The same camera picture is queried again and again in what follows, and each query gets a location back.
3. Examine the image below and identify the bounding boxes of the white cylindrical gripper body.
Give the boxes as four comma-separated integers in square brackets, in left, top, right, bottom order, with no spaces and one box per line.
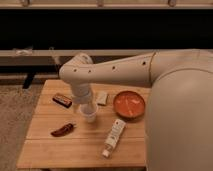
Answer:
[71,84,93,104]

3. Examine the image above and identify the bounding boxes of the white sponge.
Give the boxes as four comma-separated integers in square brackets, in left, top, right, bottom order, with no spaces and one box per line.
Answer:
[96,91,108,106]

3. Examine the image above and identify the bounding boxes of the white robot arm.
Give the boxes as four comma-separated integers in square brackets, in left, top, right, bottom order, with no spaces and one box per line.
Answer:
[59,49,213,171]

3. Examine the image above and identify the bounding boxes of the dark snack bar packet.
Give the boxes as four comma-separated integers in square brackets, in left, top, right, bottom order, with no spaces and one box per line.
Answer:
[52,93,72,108]

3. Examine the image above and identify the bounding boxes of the translucent plastic cup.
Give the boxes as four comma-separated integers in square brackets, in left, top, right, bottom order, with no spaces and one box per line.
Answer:
[80,103,98,123]

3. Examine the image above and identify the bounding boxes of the red chili pepper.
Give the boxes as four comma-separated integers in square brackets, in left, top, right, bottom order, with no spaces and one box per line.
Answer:
[51,123,75,137]

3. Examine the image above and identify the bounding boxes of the white tube with cap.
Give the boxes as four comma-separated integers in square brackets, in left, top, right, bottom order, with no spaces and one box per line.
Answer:
[102,119,126,158]

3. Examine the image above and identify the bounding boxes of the orange bowl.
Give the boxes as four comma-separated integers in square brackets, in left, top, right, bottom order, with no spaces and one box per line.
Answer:
[113,91,145,119]

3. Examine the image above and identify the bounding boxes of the black bracket on rail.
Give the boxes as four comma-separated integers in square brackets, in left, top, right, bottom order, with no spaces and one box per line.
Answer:
[22,72,36,89]

